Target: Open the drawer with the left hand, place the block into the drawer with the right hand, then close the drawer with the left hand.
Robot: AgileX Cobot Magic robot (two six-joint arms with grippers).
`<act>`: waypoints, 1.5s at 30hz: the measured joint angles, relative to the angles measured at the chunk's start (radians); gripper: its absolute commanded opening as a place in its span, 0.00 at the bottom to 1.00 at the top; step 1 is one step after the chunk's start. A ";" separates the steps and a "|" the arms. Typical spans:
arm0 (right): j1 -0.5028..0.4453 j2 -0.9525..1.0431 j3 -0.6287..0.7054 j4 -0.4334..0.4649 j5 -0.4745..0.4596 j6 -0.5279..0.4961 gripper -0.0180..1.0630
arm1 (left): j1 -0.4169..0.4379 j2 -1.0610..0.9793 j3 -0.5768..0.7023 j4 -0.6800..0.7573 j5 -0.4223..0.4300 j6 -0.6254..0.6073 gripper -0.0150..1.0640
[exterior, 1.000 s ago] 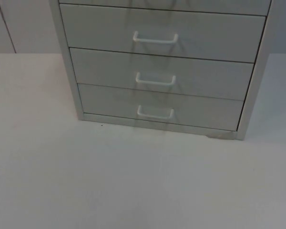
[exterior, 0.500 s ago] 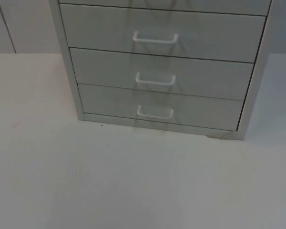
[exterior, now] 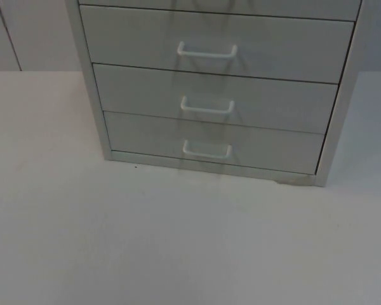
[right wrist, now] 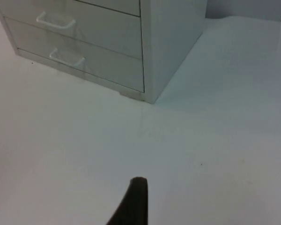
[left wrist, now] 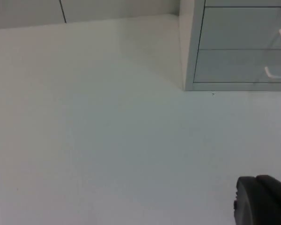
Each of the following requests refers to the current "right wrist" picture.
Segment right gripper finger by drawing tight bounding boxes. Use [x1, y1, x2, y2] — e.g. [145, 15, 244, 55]
[105, 176, 149, 225]

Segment small grey chest of drawers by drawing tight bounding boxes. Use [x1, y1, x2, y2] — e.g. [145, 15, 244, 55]
[0, 0, 208, 105]

